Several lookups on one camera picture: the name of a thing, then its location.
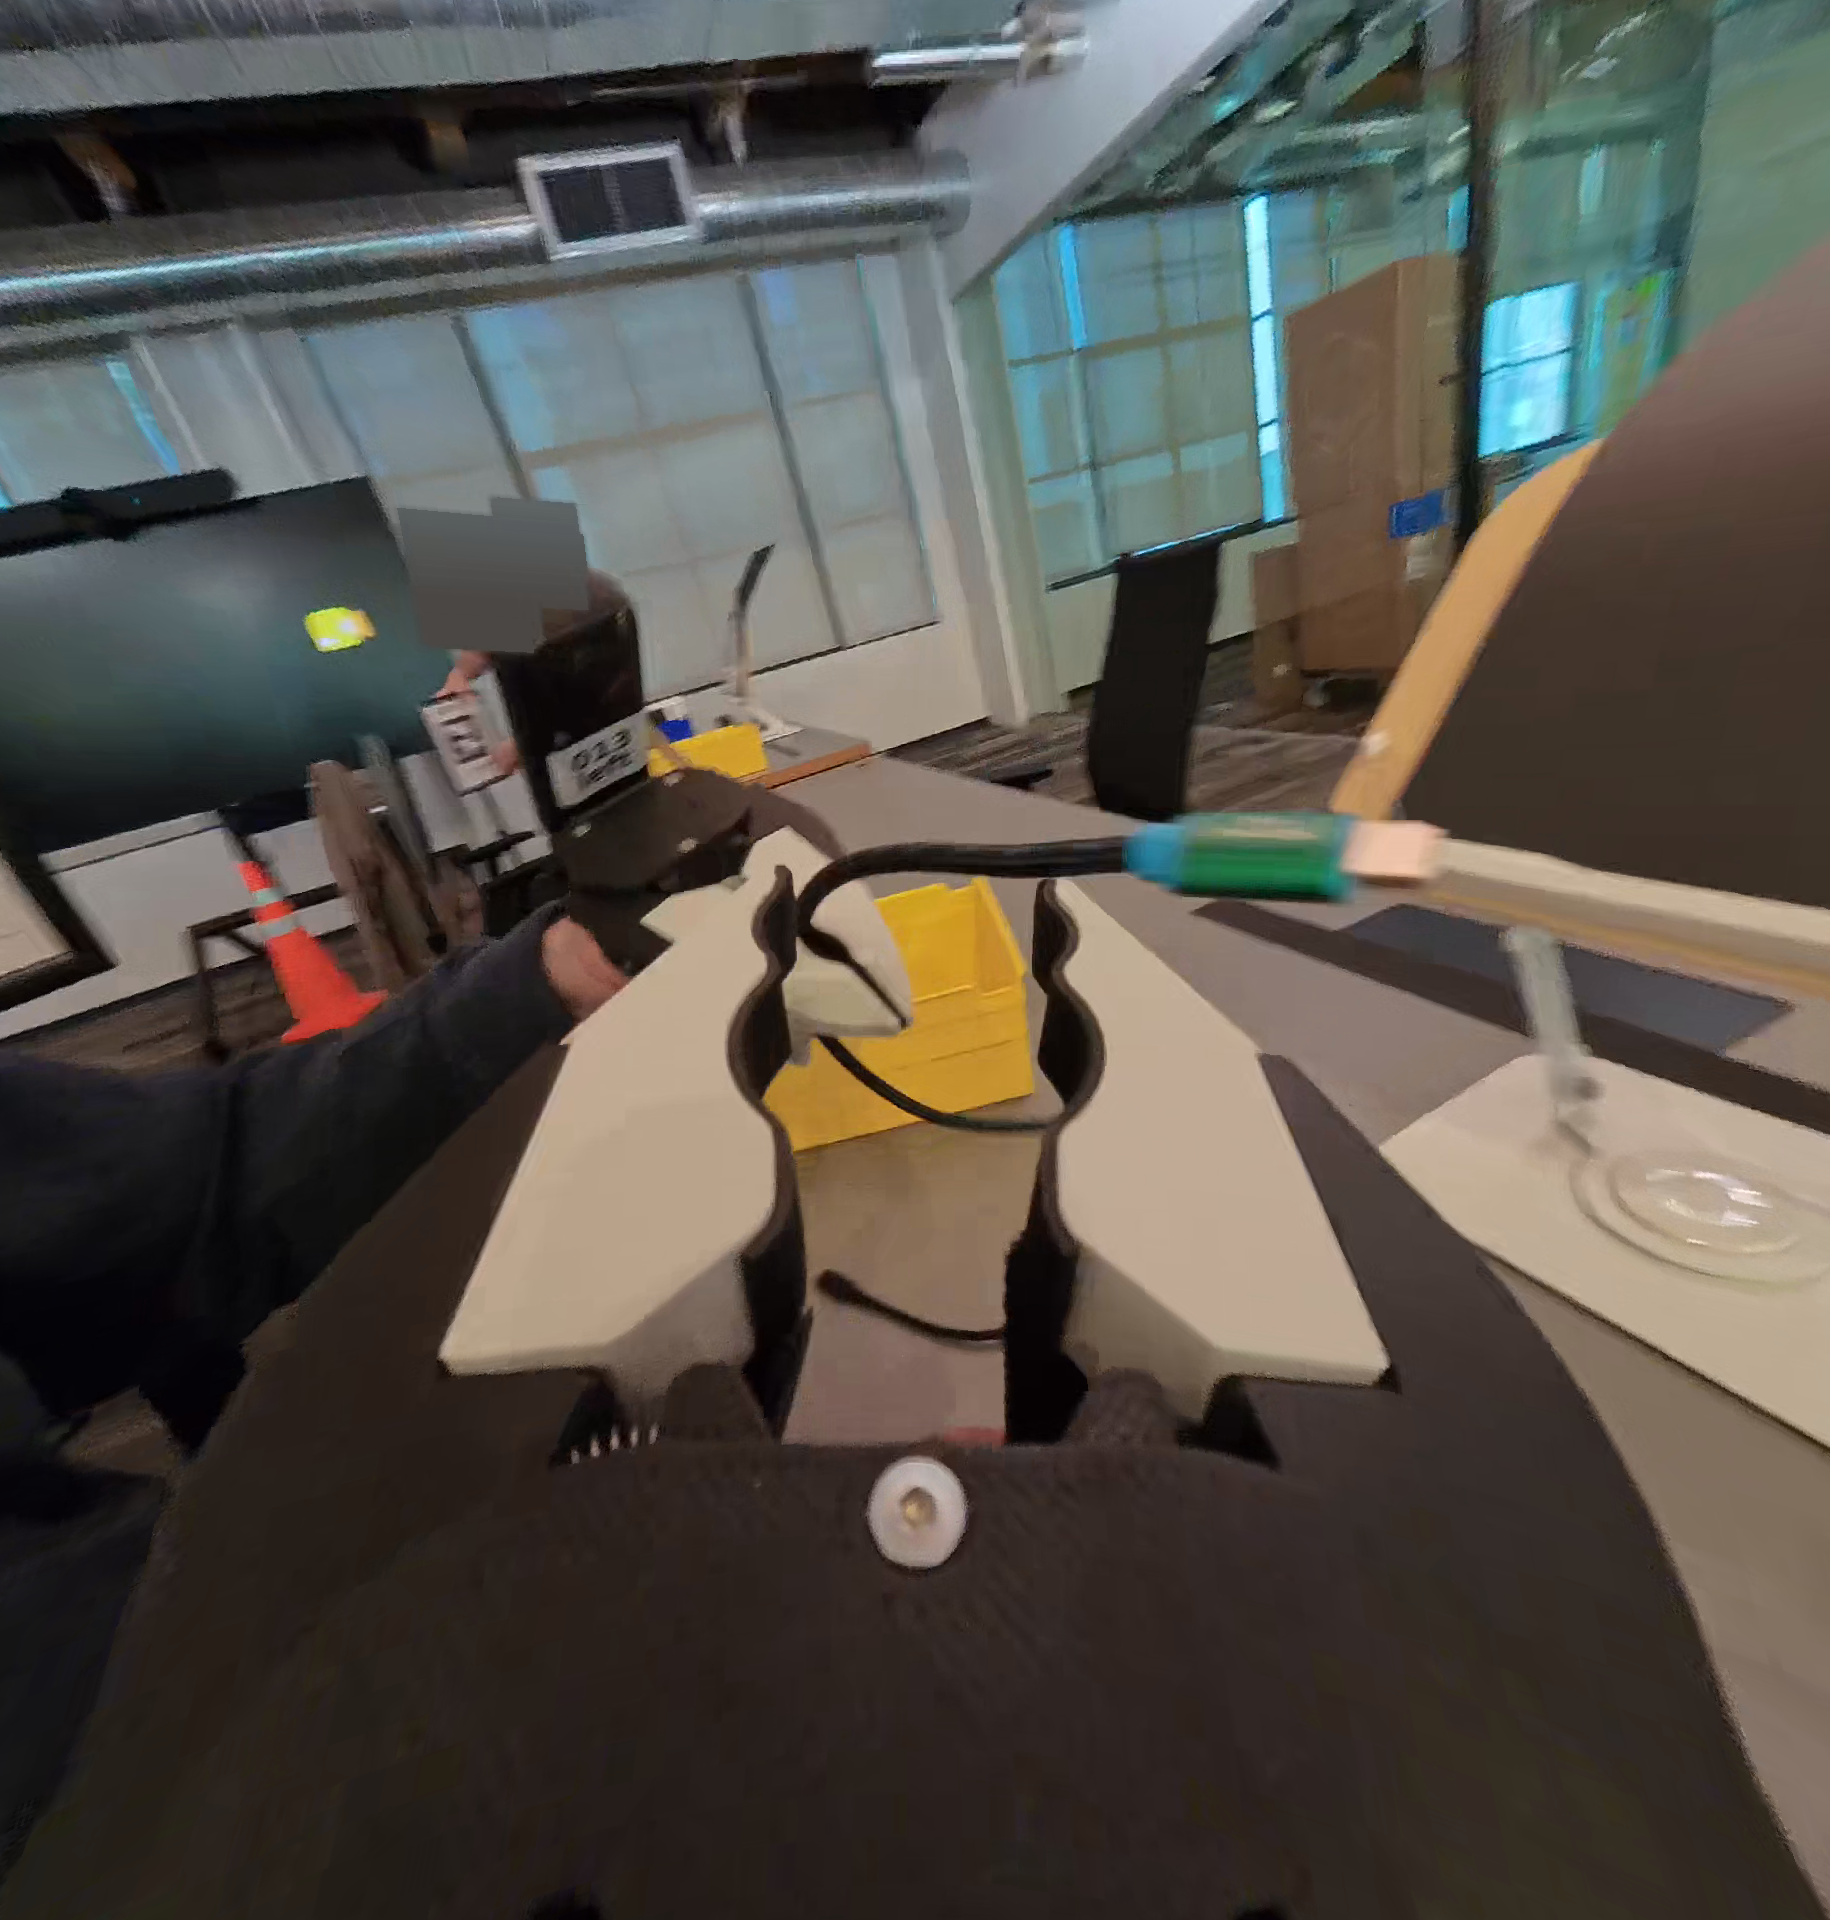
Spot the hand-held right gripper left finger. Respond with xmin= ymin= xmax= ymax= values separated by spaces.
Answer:
xmin=442 ymin=869 xmax=814 ymax=1430

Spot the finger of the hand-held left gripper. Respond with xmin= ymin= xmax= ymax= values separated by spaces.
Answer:
xmin=779 ymin=869 xmax=919 ymax=1040

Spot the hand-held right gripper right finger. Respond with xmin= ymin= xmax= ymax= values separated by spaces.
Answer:
xmin=1004 ymin=881 xmax=1396 ymax=1440

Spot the black adapter hub with cable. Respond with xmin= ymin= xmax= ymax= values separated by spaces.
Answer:
xmin=816 ymin=1273 xmax=1013 ymax=1350

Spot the green plug braided hdmi cable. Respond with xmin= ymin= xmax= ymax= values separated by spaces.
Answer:
xmin=781 ymin=805 xmax=1452 ymax=1141

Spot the person's left forearm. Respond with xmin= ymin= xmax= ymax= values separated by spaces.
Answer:
xmin=0 ymin=914 xmax=605 ymax=1418

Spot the person's left hand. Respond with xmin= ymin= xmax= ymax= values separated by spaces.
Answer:
xmin=539 ymin=913 xmax=640 ymax=1013

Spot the yellow plastic bin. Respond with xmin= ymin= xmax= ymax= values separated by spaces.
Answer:
xmin=676 ymin=876 xmax=1040 ymax=1155

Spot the orange cone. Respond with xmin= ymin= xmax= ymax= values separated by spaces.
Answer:
xmin=232 ymin=860 xmax=386 ymax=1050

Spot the black chair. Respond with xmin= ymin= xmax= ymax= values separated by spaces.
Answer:
xmin=1087 ymin=535 xmax=1230 ymax=825

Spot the cardboard box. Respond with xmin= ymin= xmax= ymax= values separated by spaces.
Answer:
xmin=1250 ymin=253 xmax=1475 ymax=710

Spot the grey panel with wooden rim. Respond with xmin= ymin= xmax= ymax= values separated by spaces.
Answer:
xmin=1331 ymin=210 xmax=1830 ymax=1009

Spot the round metal ventilation duct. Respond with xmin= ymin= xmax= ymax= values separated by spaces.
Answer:
xmin=0 ymin=157 xmax=979 ymax=339

